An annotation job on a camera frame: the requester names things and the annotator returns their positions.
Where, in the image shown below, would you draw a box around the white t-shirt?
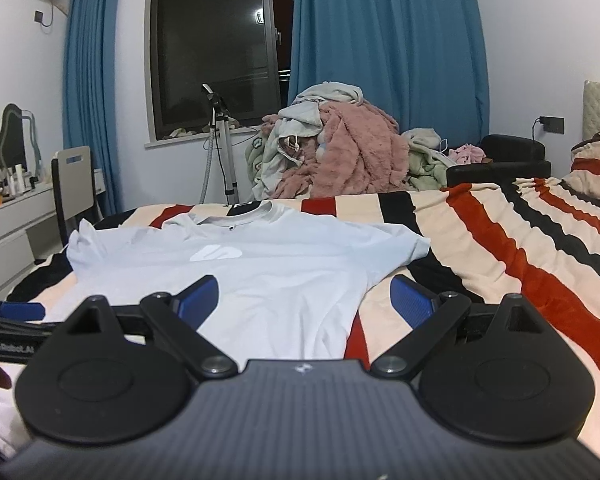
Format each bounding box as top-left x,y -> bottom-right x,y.
46,203 -> 430,365

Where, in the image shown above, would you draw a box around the light green clothes pile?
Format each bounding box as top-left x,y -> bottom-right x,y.
401,128 -> 456,191

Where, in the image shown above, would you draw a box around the grey white clothes pile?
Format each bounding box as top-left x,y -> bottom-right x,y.
245,81 -> 364,200

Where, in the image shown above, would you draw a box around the white dresser with drawers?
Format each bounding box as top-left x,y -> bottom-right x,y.
0,168 -> 106,302

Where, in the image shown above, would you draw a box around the white cosmetic bottles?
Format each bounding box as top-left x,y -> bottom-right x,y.
6,164 -> 38,197

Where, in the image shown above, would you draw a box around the striped red black cream blanket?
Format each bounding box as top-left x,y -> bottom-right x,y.
7,179 -> 600,456

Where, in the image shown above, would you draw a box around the black and white chair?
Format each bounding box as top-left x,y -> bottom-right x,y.
50,146 -> 102,246

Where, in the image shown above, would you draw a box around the small pink garment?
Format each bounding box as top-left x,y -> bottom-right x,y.
448,144 -> 486,165

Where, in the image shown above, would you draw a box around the wavy vanity mirror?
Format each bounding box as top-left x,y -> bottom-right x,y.
0,103 -> 44,179

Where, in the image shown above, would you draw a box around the black armchair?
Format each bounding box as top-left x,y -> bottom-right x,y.
446,134 -> 552,188

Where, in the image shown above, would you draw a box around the pink fluffy blanket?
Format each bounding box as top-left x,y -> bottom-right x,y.
265,101 -> 408,198

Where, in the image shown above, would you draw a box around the left blue curtain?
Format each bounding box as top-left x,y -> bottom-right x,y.
62,0 -> 122,214

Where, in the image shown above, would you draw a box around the blue curtain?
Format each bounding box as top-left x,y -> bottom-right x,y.
62,0 -> 122,214
288,0 -> 490,145

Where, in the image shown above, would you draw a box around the silver tripod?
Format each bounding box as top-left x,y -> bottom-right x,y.
199,82 -> 239,206

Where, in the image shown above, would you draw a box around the striped pillow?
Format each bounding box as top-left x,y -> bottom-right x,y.
564,132 -> 600,200

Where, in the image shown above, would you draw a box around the right blue curtain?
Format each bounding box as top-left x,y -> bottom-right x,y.
288,0 -> 490,145

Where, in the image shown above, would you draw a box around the dark window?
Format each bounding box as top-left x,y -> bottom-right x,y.
148,0 -> 294,140

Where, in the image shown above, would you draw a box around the black wall socket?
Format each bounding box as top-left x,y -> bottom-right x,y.
539,116 -> 566,134

